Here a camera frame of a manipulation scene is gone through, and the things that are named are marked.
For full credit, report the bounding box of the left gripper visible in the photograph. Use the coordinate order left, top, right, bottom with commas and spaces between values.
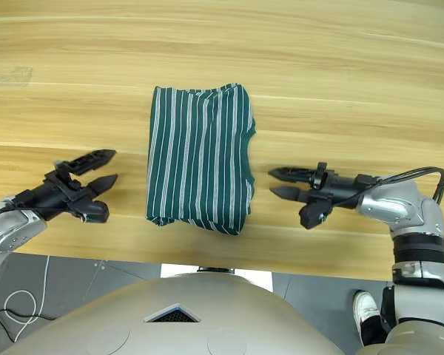
13, 149, 119, 223

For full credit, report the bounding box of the person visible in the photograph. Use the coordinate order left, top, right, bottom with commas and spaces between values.
351, 290, 389, 349

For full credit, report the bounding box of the black floor cable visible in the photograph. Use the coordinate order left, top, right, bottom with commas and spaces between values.
0, 302, 57, 343

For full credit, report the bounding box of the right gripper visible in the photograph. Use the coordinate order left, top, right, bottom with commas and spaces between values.
267, 161, 381, 209

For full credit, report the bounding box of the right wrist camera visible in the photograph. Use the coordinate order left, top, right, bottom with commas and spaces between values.
298, 200, 334, 231

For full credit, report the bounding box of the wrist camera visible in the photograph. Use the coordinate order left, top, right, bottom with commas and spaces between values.
70, 199, 110, 224
298, 200, 334, 231

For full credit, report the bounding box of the robot body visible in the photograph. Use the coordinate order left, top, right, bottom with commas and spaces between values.
0, 266, 357, 355

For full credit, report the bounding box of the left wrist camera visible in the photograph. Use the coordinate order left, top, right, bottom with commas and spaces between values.
70, 199, 110, 224

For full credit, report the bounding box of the green white striped T-shirt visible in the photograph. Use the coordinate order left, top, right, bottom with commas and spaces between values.
144, 83, 258, 237

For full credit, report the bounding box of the white floor cable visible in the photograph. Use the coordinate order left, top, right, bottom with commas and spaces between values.
3, 254, 51, 342

